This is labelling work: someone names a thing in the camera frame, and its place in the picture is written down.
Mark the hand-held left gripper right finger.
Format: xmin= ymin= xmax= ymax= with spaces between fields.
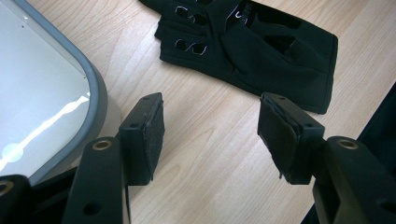
xmin=257 ymin=91 xmax=326 ymax=186

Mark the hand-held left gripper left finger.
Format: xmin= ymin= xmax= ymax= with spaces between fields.
xmin=117 ymin=91 xmax=166 ymax=187

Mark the black fingerless glove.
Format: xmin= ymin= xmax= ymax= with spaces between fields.
xmin=138 ymin=0 xmax=238 ymax=82
xmin=218 ymin=0 xmax=339 ymax=115

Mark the grey plastic bin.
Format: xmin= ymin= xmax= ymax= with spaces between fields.
xmin=0 ymin=0 xmax=122 ymax=188

